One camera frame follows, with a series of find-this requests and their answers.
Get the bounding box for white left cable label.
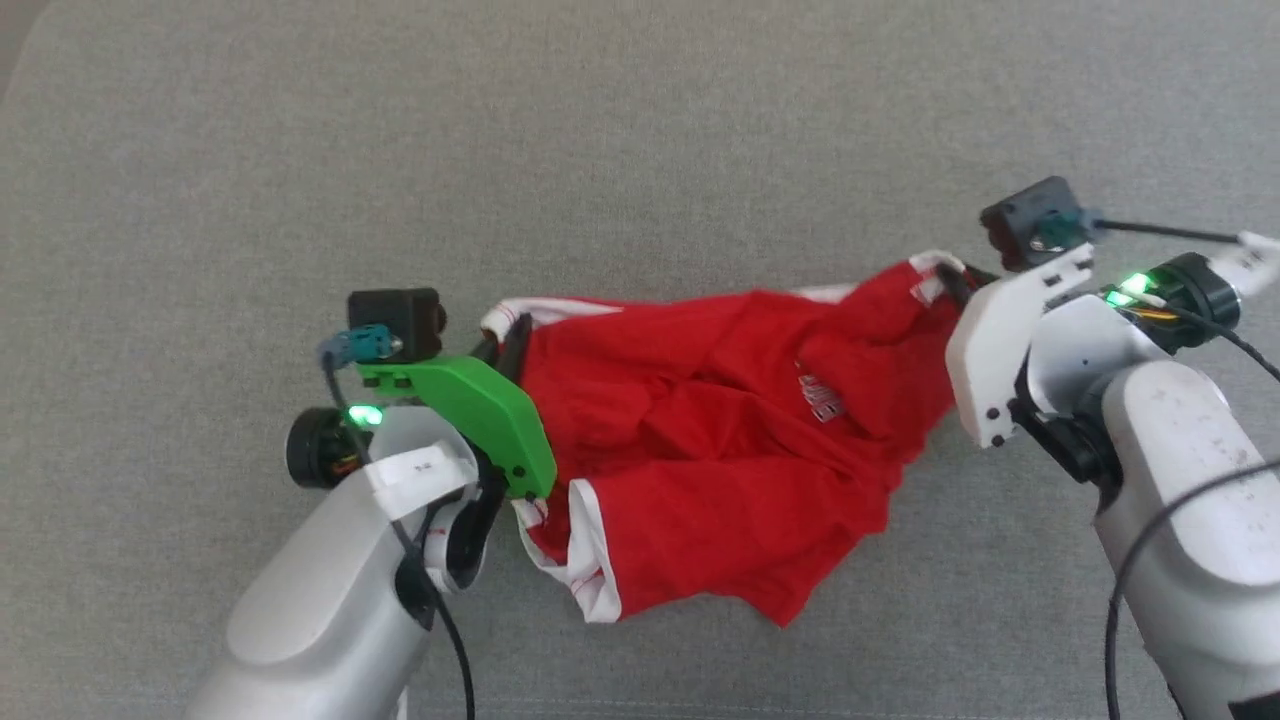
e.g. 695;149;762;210
364;439;480;522

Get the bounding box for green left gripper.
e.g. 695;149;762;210
286;314;559;500

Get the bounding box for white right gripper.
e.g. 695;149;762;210
934;244;1242;449

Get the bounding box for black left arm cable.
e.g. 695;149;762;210
317;328;477;720

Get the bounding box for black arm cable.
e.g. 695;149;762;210
317;328;477;720
1085;214;1280;720

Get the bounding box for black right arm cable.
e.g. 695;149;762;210
1085;214;1280;720

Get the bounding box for white cable label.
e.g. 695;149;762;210
364;439;480;522
1208;231;1280;297

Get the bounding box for red shorts with white stripe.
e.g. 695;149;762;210
479;250;991;630

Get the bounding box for white right cable label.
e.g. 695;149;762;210
1208;231;1280;297

